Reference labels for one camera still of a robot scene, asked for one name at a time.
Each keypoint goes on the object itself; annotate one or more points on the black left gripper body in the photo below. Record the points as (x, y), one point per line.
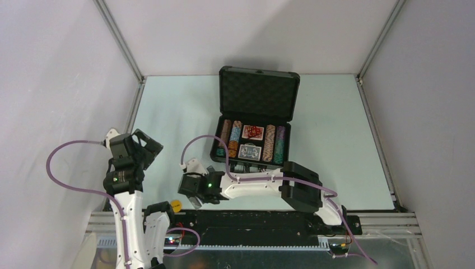
(145, 154)

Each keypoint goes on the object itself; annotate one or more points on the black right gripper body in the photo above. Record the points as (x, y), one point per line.
(205, 176)

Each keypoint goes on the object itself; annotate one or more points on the yellow big blind button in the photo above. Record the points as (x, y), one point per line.
(176, 205)

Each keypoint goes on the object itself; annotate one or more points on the black poker case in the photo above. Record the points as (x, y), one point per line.
(256, 97)

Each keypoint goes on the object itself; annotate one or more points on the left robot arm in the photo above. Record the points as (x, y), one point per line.
(140, 230)

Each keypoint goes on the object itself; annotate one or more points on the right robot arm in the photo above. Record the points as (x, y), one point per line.
(298, 186)

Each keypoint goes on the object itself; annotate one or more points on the red dice set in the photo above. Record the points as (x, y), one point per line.
(253, 132)

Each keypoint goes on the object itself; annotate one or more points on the blue playing card deck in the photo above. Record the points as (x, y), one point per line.
(249, 152)

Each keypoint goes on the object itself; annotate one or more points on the blue orange chip stack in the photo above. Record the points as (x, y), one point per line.
(234, 138)

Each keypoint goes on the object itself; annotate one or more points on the purple green chip stack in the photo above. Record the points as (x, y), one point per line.
(279, 146)

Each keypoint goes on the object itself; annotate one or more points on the pink brown chip stack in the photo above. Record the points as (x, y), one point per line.
(269, 143)

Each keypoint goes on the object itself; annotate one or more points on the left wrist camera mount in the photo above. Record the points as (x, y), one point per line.
(110, 134)

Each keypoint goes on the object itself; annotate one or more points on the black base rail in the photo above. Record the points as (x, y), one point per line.
(239, 228)

